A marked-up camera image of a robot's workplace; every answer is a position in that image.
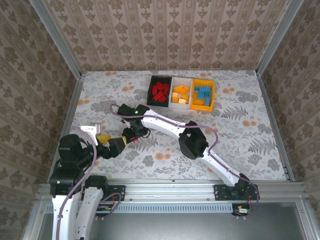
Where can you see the floral table covering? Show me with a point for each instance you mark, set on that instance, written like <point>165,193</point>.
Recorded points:
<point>112,85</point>

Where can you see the small red lego brick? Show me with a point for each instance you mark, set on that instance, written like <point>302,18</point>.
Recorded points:
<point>166,91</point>

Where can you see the orange lego brick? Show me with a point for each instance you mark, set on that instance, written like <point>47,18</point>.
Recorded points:
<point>175,97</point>
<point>183,101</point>
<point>185,96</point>
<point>185,89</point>
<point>178,88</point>

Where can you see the yellow plastic bin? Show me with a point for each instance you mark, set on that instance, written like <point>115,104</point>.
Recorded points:
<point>200,107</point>

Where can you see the grey metal panel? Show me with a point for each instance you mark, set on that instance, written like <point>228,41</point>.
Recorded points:
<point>170,227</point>

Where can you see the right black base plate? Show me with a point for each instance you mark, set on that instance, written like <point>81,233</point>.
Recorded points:
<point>220,192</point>

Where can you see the white plastic bin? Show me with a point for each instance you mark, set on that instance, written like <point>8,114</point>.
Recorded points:
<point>181,106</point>

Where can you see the aluminium mounting rail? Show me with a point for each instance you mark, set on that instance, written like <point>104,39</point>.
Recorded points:
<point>170,190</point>

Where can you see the small blue lego brick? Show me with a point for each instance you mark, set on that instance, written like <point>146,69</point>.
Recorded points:
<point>208,94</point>

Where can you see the black plastic bin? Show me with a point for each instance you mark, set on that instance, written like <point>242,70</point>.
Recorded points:
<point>158,103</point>

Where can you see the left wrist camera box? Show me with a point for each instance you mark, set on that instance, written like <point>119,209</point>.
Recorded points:
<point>91,128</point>

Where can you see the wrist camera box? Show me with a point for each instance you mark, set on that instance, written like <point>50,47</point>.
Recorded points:
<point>91,128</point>
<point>126,110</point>

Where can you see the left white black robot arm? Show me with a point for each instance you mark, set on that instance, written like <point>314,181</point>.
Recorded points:
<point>87,212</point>

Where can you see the aluminium frame post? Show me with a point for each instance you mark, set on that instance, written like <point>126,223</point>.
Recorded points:
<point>59,40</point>
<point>278,37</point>

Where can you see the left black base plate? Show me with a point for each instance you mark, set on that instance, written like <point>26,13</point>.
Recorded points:
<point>117,192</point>

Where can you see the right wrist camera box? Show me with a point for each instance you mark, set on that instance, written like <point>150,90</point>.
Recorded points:
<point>126,110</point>

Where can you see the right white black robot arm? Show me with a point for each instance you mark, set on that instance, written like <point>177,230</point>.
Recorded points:
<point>165,122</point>

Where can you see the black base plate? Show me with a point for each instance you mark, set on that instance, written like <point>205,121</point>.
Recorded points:
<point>220,192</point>
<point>117,192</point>

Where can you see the aluminium table side rail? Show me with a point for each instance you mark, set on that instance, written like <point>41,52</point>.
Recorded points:
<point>275,125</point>
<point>70,117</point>

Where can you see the aluminium lower frame rail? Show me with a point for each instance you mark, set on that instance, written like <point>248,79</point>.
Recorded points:
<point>307,220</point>
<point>32,220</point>

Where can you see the small electronics board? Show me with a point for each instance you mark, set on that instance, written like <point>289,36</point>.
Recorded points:
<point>241,210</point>
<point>103,208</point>

